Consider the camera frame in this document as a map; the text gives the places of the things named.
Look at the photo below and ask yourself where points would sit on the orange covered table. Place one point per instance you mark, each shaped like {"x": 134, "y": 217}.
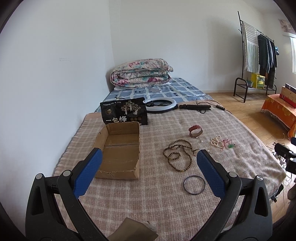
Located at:
{"x": 282, "y": 110}

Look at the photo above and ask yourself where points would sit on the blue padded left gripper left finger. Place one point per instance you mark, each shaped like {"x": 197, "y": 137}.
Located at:
{"x": 85, "y": 171}

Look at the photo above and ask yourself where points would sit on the black folded tripod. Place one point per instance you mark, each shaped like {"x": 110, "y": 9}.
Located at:
{"x": 194, "y": 107}

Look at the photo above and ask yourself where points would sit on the blue checked bed sheet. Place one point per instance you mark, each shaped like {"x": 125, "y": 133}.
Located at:
{"x": 177, "y": 89}

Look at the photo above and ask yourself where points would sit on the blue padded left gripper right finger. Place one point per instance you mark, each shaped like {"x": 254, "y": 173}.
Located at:
{"x": 213, "y": 172}

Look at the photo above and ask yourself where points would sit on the folded floral quilt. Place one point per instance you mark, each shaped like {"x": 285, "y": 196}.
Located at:
{"x": 141, "y": 73}

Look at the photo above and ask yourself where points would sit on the white ring light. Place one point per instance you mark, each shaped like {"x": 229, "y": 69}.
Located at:
{"x": 160, "y": 105}

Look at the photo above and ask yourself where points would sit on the striped hanging towel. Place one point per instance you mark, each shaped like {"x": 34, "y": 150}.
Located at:
{"x": 250, "y": 48}

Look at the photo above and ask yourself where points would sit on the stacked books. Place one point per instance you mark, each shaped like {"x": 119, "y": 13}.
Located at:
{"x": 288, "y": 94}

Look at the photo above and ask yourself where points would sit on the yellow box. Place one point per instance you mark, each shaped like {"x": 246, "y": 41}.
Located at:
{"x": 258, "y": 81}

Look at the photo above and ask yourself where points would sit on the dark hanging clothes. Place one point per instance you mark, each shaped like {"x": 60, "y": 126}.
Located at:
{"x": 267, "y": 60}

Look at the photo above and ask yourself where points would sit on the red leather strap watch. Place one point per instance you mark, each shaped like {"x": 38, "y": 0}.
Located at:
{"x": 195, "y": 131}

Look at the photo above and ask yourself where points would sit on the black snack bag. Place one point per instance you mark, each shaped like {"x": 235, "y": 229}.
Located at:
{"x": 121, "y": 111}

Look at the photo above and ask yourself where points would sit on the black clothes rack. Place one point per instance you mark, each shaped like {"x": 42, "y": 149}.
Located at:
{"x": 243, "y": 84}

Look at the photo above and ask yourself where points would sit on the open cardboard box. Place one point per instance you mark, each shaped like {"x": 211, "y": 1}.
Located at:
{"x": 120, "y": 147}

